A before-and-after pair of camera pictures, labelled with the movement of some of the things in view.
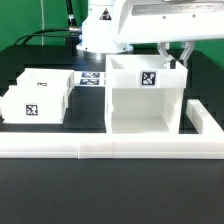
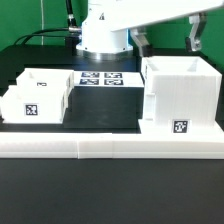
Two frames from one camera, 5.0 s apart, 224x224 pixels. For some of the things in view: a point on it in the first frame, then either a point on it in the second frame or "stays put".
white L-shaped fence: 208,142 stays put
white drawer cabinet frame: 143,94 to 181,96
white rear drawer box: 46,78 stays put
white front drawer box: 34,104 stays put
